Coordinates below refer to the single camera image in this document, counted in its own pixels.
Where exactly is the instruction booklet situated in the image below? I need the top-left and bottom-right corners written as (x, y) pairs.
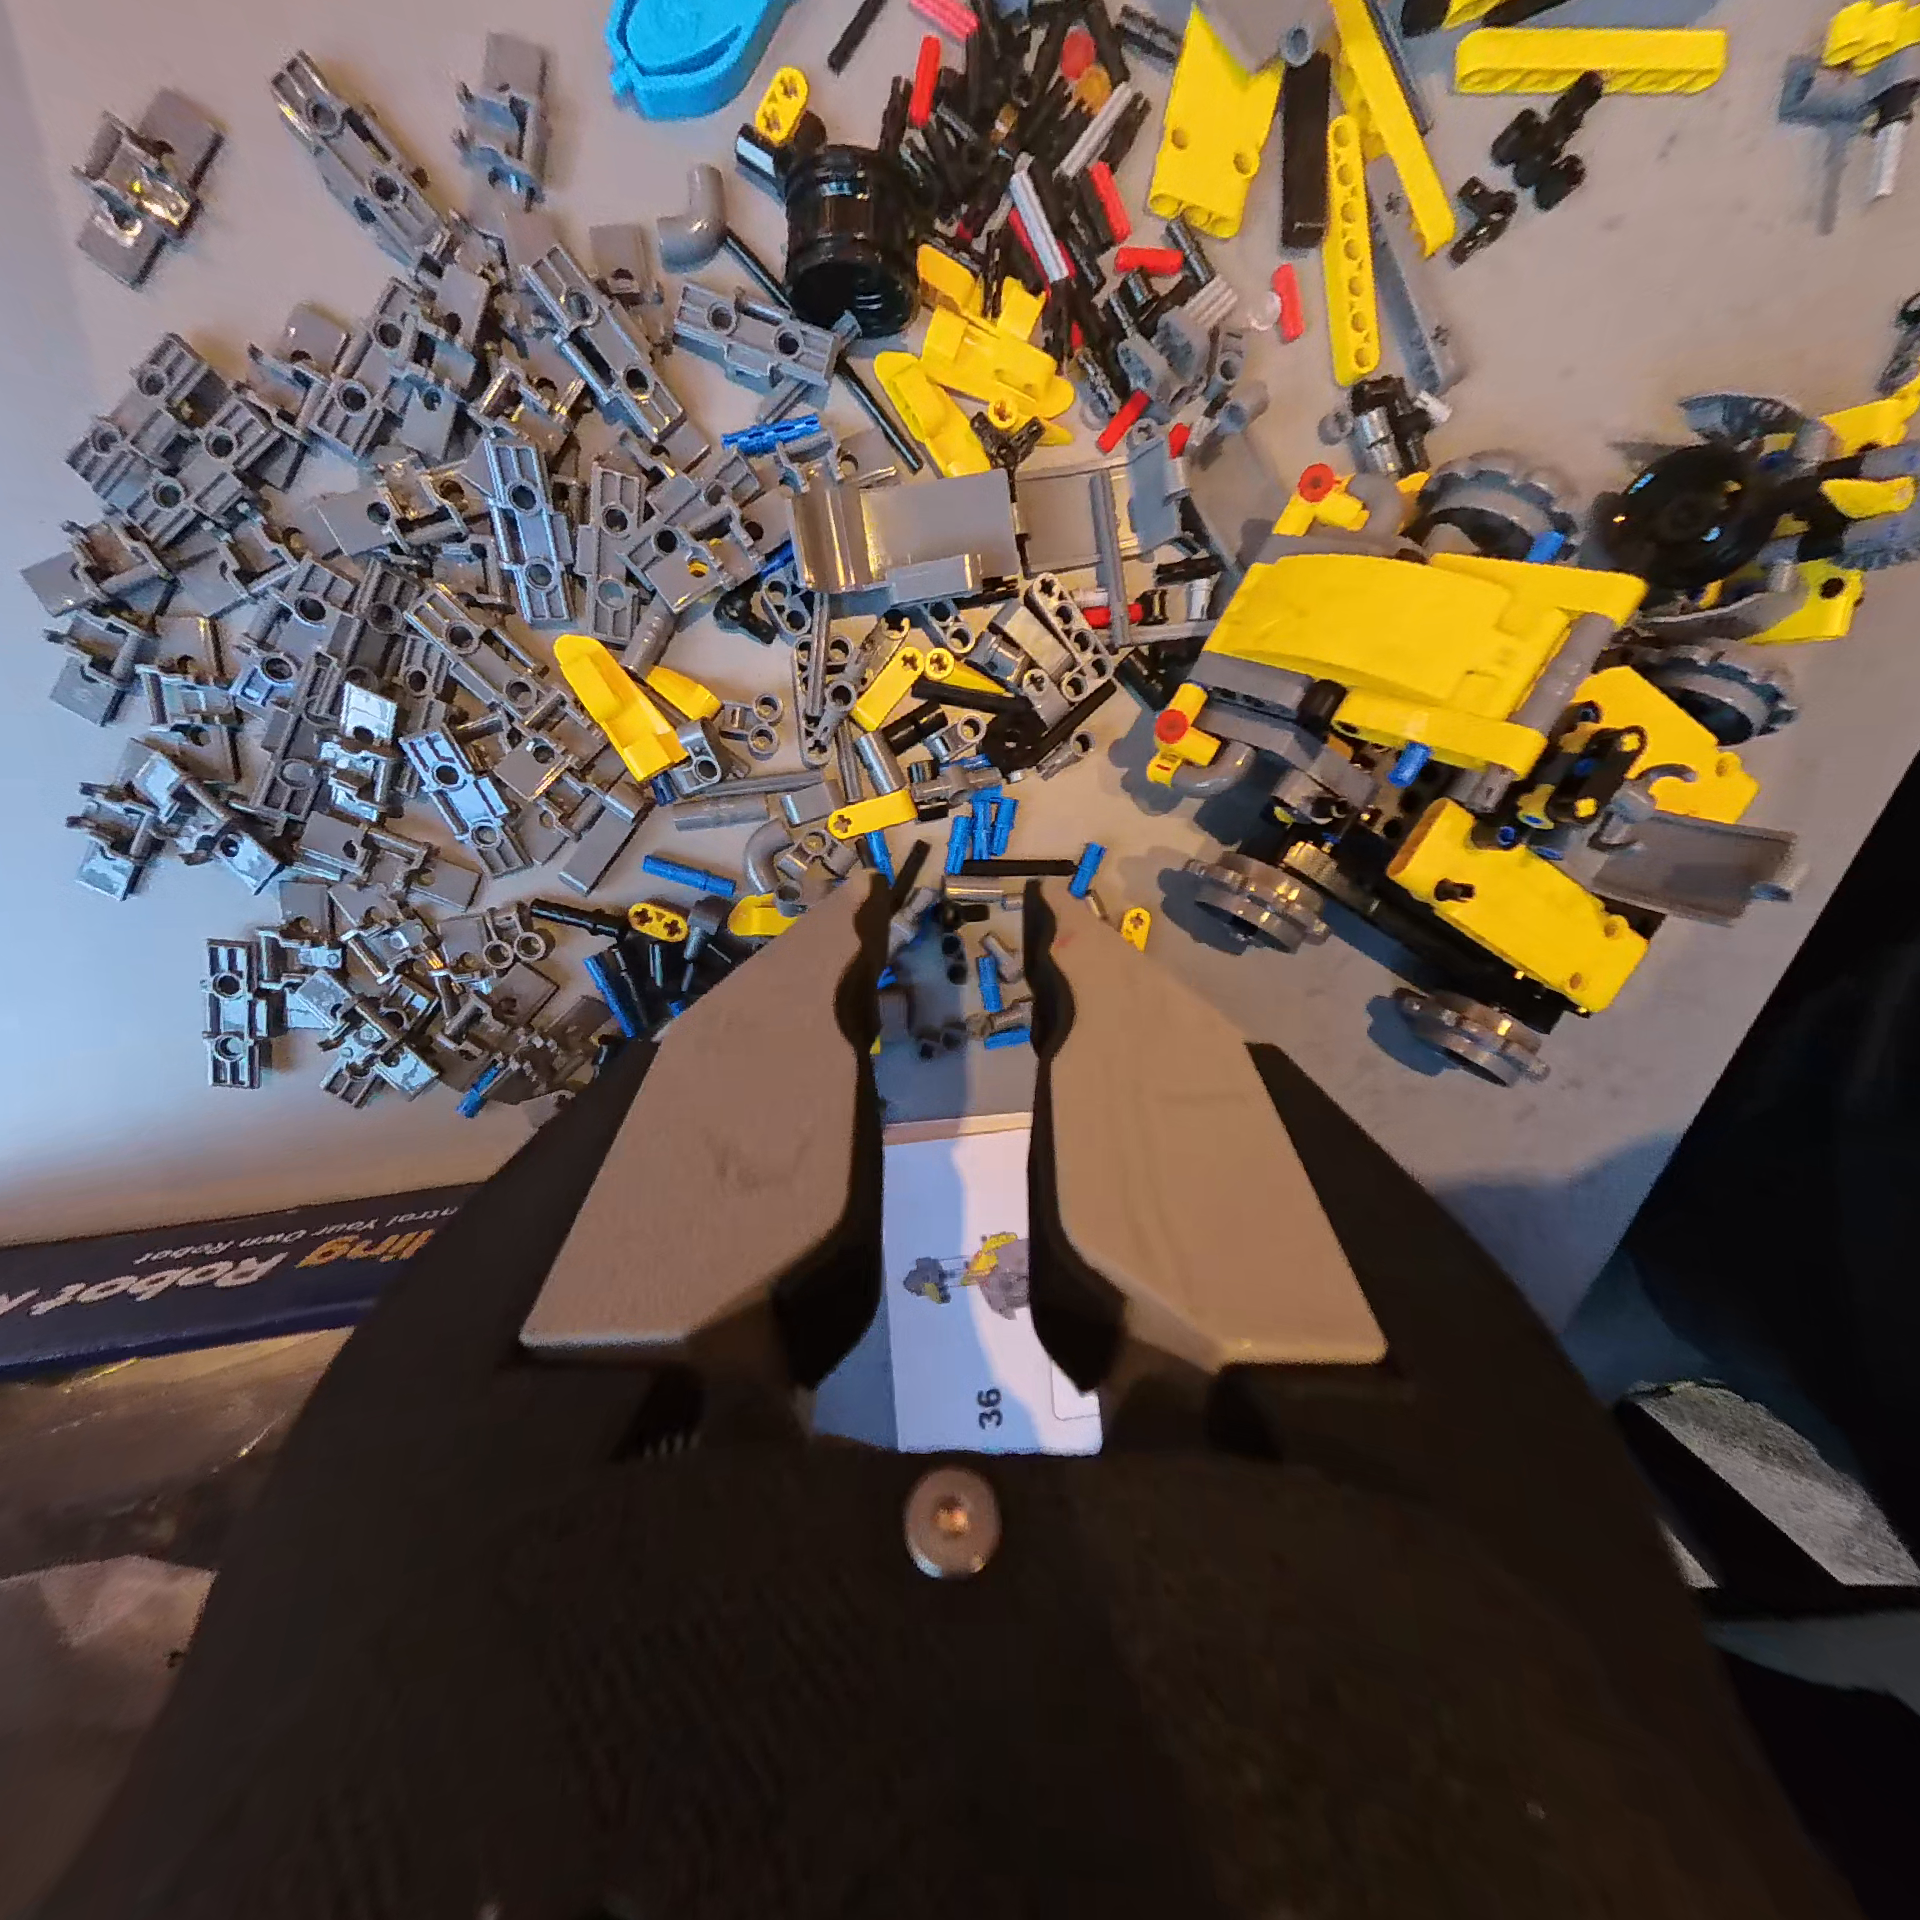
top-left (815, 1118), bottom-right (1104, 1455)

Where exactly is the pile of yellow beam bricks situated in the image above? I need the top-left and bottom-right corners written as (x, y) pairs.
top-left (1147, 0), bottom-right (1734, 396)

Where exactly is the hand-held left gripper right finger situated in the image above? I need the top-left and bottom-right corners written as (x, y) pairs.
top-left (1019, 878), bottom-right (1390, 1418)

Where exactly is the blue brick separator tool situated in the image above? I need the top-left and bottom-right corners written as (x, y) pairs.
top-left (603, 0), bottom-right (804, 121)

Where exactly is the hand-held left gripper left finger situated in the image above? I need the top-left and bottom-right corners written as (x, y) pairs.
top-left (516, 872), bottom-right (903, 1389)

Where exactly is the grey desk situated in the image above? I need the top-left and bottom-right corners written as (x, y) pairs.
top-left (0, 0), bottom-right (1920, 1337)

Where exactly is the grey toothed rack brick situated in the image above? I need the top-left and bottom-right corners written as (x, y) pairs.
top-left (1367, 223), bottom-right (1460, 400)

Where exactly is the small yellow grey axle assembly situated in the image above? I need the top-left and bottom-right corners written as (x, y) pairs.
top-left (1776, 0), bottom-right (1920, 232)

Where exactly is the pile of dark grey bricks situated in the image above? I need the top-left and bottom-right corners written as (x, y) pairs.
top-left (22, 36), bottom-right (1157, 1120)

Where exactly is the yellow black brick vehicle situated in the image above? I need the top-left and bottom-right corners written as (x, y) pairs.
top-left (1147, 456), bottom-right (1800, 1087)

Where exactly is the yellow gear brick subassembly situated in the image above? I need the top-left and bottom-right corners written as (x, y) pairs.
top-left (1591, 375), bottom-right (1920, 647)

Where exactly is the dark blue cardboard box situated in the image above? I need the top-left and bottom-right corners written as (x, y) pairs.
top-left (0, 1184), bottom-right (482, 1373)

